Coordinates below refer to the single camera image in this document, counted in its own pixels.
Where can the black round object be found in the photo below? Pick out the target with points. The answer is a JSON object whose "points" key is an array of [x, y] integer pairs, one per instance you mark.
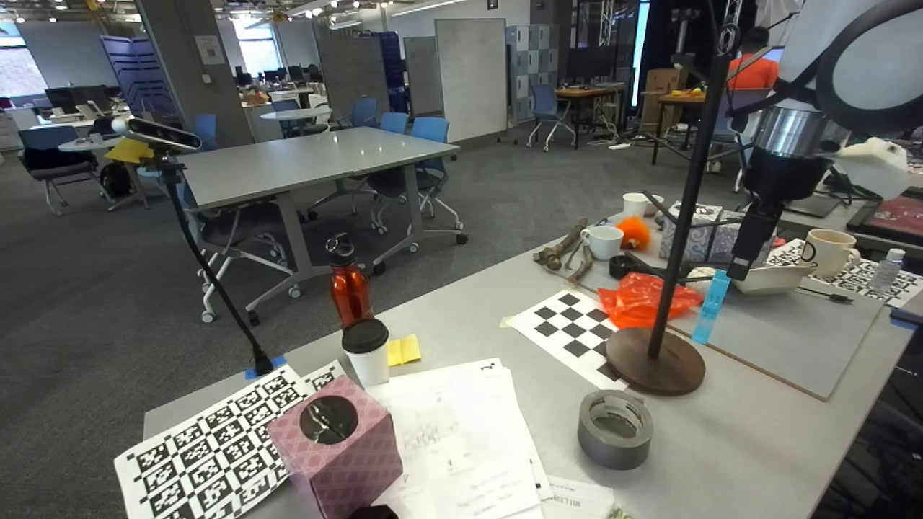
{"points": [[631, 266]]}

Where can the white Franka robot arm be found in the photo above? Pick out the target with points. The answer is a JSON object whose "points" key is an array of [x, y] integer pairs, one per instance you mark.
{"points": [[884, 61]]}

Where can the white cup black lid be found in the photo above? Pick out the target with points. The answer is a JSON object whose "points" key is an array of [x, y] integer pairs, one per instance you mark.
{"points": [[364, 357]]}

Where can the white bowl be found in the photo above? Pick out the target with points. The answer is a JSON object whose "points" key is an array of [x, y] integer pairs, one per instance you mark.
{"points": [[781, 274]]}

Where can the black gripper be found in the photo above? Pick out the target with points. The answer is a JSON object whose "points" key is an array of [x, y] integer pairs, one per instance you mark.
{"points": [[781, 184]]}

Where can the black white checkerboard sheet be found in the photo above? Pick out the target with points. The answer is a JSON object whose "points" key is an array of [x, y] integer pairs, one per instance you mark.
{"points": [[572, 333]]}

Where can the yellow bag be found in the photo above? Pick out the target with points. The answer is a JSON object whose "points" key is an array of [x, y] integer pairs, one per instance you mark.
{"points": [[132, 152]]}

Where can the white printed paper sheet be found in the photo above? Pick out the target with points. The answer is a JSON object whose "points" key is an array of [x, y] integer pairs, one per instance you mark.
{"points": [[579, 498], [451, 434]]}

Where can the person in orange shirt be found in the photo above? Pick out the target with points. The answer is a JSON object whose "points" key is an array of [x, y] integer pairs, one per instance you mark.
{"points": [[751, 71]]}

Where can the pink tissue box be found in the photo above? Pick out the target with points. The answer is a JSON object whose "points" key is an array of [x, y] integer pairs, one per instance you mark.
{"points": [[337, 463]]}

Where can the white whiteboard panel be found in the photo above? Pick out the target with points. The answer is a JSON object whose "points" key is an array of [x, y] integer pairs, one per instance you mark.
{"points": [[472, 77]]}

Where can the grey duct tape roll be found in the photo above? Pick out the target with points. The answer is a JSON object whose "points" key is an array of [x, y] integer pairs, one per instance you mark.
{"points": [[615, 452]]}

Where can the black marker pen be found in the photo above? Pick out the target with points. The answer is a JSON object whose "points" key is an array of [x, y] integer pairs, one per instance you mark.
{"points": [[827, 293]]}

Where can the grey table mat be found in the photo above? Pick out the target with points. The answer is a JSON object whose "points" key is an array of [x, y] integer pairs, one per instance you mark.
{"points": [[788, 342]]}

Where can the grey office table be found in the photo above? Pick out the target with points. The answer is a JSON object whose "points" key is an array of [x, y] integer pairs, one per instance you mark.
{"points": [[307, 163]]}

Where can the beige mug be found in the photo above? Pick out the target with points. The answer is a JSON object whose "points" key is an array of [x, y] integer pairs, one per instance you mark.
{"points": [[830, 251]]}

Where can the red framed tablet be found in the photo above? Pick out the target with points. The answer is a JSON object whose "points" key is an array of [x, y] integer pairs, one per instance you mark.
{"points": [[889, 217]]}

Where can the small white cup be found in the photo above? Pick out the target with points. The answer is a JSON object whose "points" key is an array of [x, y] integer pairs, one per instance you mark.
{"points": [[637, 202]]}

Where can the gnarled brown wood stick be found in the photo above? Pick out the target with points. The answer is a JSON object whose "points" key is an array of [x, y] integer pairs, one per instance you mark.
{"points": [[563, 247]]}

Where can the black camera stand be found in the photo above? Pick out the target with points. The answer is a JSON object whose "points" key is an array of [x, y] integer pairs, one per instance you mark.
{"points": [[162, 135]]}

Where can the wooden desk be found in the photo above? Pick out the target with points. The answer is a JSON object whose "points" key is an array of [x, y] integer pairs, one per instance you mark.
{"points": [[588, 93]]}

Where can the orange plastic bag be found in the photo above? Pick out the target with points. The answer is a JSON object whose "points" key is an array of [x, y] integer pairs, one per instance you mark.
{"points": [[646, 302]]}

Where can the AprilTag calibration sheet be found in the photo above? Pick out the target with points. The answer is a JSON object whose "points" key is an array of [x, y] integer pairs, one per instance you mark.
{"points": [[203, 463], [868, 279]]}

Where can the orange fuzzy ball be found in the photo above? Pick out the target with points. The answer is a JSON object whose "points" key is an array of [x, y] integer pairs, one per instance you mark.
{"points": [[637, 231]]}

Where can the straight brown wood stick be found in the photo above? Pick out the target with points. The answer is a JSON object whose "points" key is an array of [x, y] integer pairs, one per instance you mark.
{"points": [[582, 264]]}

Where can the blue tape piece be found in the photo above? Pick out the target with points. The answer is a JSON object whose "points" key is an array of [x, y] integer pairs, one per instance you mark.
{"points": [[265, 367]]}

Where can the white crumpled object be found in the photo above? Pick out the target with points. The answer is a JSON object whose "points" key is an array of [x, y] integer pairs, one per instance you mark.
{"points": [[881, 159]]}

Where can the white mug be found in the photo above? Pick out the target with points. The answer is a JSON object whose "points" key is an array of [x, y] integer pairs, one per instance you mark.
{"points": [[604, 241]]}

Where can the blue office chair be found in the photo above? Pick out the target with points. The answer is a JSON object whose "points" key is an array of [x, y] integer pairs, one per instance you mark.
{"points": [[431, 146], [393, 123]]}

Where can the black hanger stand brown base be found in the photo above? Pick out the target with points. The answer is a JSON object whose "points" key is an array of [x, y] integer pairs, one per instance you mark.
{"points": [[666, 364]]}

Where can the dark office chair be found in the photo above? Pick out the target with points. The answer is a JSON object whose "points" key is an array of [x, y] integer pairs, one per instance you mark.
{"points": [[53, 159]]}

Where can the yellow sticky notes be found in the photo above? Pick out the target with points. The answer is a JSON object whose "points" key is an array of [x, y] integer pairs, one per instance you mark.
{"points": [[405, 351]]}

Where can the small clear bottle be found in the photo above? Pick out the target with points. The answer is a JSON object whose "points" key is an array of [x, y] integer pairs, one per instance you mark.
{"points": [[888, 269]]}

